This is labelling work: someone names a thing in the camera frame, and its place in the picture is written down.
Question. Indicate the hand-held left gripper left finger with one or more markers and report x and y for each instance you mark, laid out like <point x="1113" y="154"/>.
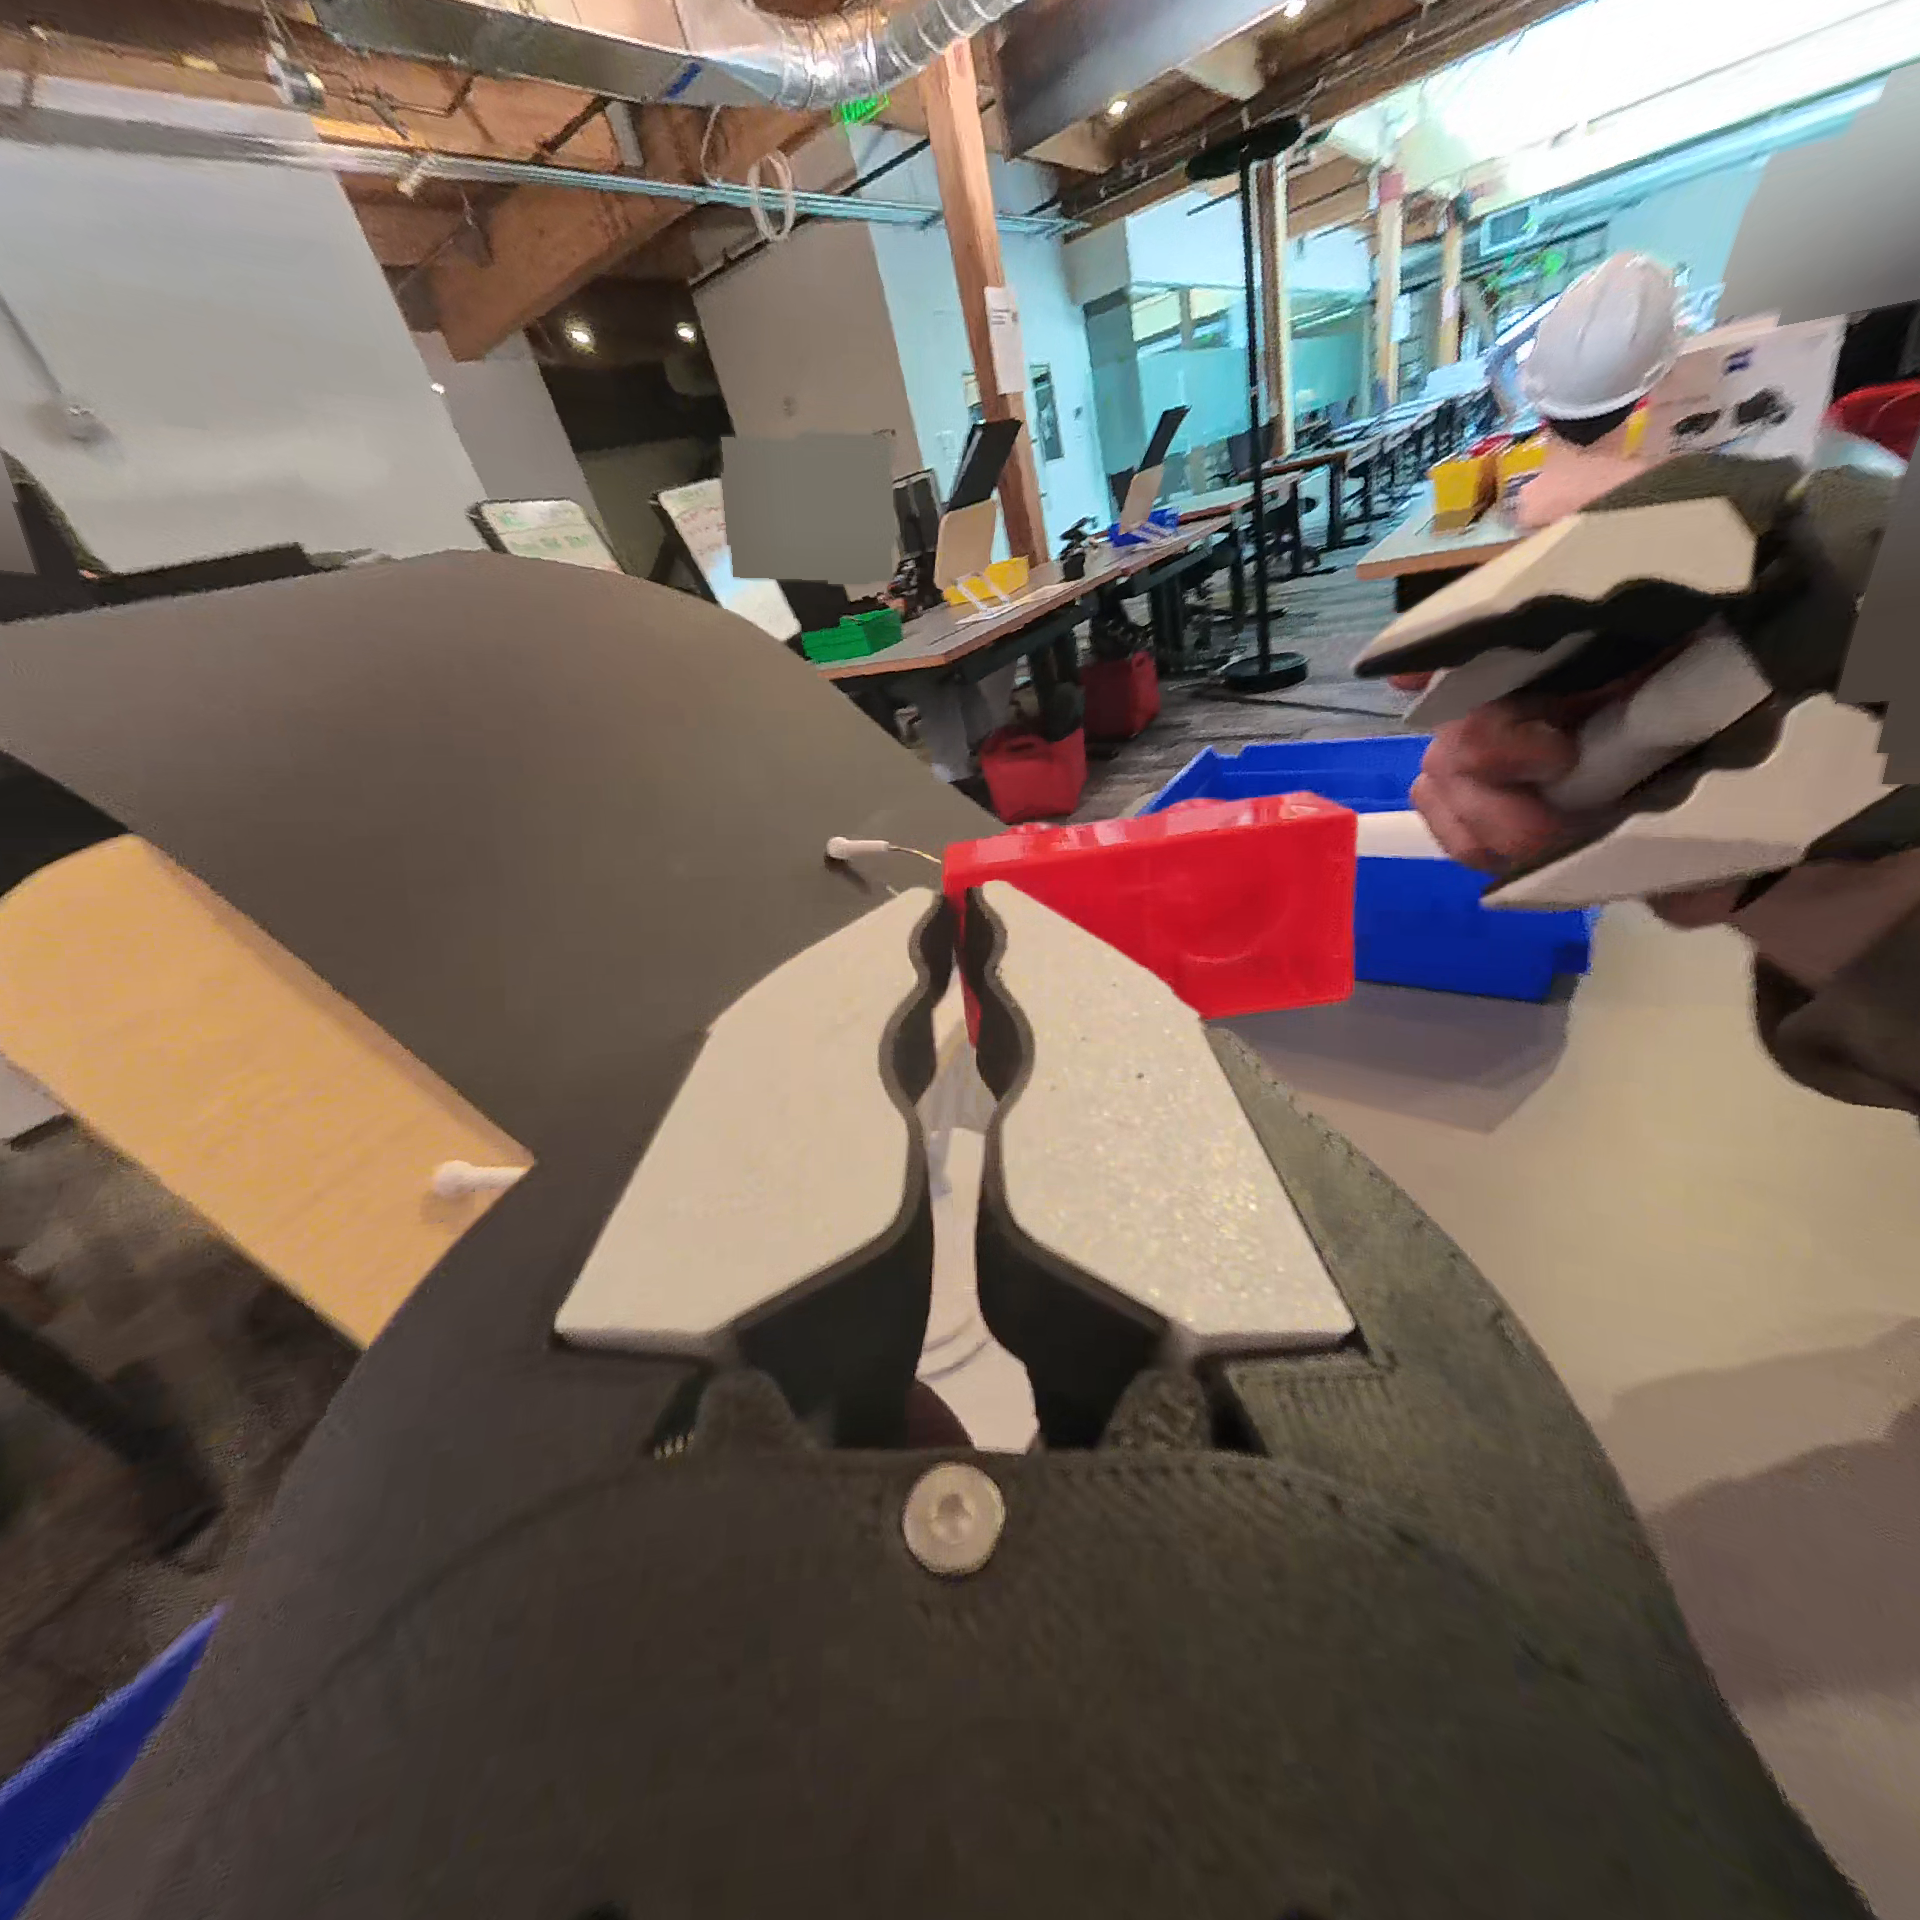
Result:
<point x="751" y="1170"/>

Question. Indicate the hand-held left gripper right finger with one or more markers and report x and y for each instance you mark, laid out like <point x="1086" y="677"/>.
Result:
<point x="1156" y="1170"/>

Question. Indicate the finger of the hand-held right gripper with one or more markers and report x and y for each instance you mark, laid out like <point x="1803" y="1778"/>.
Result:
<point x="1726" y="797"/>
<point x="1590" y="570"/>

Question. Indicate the red plastic block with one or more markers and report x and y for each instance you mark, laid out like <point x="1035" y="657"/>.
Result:
<point x="1200" y="900"/>

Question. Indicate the person's right hand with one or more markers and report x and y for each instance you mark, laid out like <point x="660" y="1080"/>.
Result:
<point x="1487" y="797"/>

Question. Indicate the yellow plastic bin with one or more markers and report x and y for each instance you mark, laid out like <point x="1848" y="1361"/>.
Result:
<point x="1462" y="480"/>

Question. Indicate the white hard hat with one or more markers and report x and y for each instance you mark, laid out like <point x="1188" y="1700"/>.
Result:
<point x="1606" y="330"/>

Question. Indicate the blue plastic bin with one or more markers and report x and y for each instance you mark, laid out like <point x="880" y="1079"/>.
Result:
<point x="1471" y="931"/>

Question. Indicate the red bucket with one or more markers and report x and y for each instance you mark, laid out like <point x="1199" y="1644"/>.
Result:
<point x="1036" y="774"/>
<point x="1120" y="697"/>

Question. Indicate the black backdrop board stand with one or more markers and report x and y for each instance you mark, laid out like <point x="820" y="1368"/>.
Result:
<point x="450" y="781"/>

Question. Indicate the long wooden workbench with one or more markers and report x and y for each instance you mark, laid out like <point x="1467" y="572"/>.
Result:
<point x="1021" y="617"/>

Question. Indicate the whiteboard easel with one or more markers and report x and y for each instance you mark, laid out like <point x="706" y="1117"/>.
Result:
<point x="546" y="532"/>
<point x="721" y="556"/>

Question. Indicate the silver ceiling duct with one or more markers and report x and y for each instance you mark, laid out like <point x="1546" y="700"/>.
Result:
<point x="690" y="46"/>

